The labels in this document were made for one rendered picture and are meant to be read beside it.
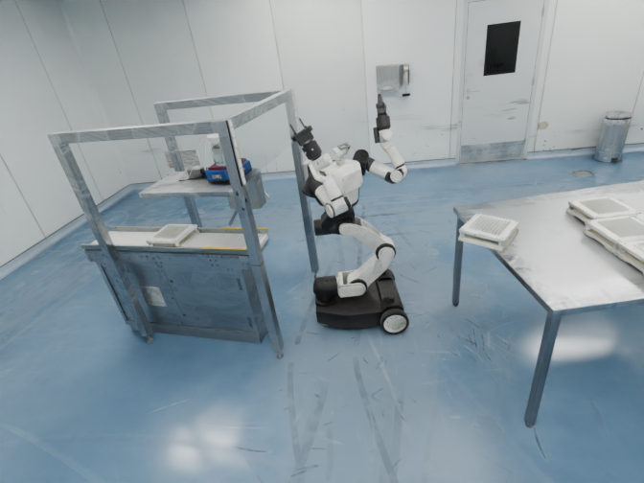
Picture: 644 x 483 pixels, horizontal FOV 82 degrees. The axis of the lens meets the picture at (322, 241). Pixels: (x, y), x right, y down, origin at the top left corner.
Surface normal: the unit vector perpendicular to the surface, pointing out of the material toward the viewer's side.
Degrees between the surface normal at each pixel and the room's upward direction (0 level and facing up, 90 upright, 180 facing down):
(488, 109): 90
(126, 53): 90
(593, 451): 0
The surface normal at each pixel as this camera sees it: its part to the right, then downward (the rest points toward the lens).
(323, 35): -0.11, 0.49
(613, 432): -0.12, -0.87
